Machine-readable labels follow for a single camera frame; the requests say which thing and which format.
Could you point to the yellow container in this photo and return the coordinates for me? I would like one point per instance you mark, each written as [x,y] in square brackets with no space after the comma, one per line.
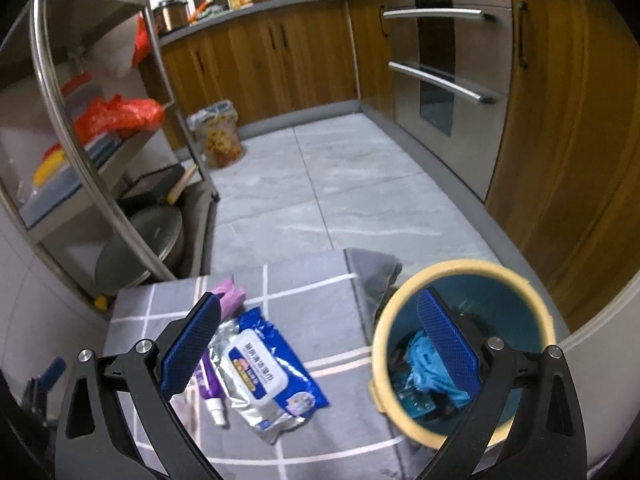
[50,170]

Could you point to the white plastic bag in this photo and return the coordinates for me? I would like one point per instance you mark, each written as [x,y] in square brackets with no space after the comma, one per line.
[122,57]

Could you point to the stainless steel shelf rack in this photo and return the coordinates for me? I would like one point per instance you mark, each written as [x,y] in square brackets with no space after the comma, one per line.
[90,15]

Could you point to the small yellow object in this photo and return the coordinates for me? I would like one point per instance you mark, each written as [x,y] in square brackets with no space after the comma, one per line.
[101,302]

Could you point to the stack of grey trays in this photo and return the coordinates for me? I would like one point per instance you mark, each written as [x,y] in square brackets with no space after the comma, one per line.
[65,185]

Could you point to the blue bin with yellow rim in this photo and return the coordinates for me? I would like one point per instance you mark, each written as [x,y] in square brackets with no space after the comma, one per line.
[505,305]

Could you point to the blue wet wipes pack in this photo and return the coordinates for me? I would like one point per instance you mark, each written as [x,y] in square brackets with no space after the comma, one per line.
[270,375]

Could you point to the grey checkered mat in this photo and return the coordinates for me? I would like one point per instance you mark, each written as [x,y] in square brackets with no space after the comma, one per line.
[320,320]

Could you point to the teal snack packet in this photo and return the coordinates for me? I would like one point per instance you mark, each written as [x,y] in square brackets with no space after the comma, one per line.
[415,402]

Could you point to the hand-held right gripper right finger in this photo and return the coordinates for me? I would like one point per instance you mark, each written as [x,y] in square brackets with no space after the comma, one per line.
[450,345]

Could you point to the grey pot lid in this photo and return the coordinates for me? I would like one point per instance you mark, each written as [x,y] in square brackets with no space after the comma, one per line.
[145,240]

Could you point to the small red plastic bag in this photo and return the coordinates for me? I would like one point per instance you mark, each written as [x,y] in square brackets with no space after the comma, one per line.
[141,45]

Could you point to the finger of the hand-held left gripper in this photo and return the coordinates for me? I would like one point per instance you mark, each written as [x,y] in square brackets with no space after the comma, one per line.
[54,372]

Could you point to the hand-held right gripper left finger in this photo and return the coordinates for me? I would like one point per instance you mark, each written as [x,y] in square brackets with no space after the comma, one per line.
[192,340]

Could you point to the copper pot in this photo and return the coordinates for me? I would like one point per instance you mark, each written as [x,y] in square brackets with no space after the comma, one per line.
[170,17]

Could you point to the purple tube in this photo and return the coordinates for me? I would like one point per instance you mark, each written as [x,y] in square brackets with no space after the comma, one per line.
[212,385]

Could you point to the large red plastic bag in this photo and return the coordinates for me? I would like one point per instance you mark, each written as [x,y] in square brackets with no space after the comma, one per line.
[120,117]

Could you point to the pink purple pouch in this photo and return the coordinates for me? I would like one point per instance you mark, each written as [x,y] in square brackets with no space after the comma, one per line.
[231,300]

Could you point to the stainless steel oven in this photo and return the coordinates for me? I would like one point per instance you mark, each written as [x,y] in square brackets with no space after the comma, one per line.
[475,60]

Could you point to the clear bag of snacks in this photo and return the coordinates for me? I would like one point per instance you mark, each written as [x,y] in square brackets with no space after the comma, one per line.
[220,140]

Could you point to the tall wooden cabinet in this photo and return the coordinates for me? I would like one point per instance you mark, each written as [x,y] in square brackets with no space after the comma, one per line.
[575,135]

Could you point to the wooden base cabinets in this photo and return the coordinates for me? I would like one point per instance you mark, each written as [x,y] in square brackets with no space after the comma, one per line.
[280,60]

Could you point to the blue cloth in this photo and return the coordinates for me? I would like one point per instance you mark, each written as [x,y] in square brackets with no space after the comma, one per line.
[425,365]

